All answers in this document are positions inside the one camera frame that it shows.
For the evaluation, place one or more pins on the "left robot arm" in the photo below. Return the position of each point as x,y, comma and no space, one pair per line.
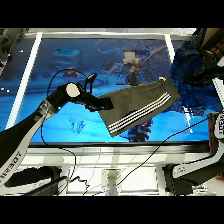
23,133

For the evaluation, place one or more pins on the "green shorts with white stripes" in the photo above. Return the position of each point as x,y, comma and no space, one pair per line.
140,103

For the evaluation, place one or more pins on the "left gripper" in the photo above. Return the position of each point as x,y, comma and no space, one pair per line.
98,103

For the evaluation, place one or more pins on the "brown garment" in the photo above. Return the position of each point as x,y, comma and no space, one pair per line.
210,125

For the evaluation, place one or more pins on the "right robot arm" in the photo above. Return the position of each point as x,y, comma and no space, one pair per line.
196,170

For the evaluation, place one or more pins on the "heap of clothes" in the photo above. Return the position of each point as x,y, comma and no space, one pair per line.
208,63

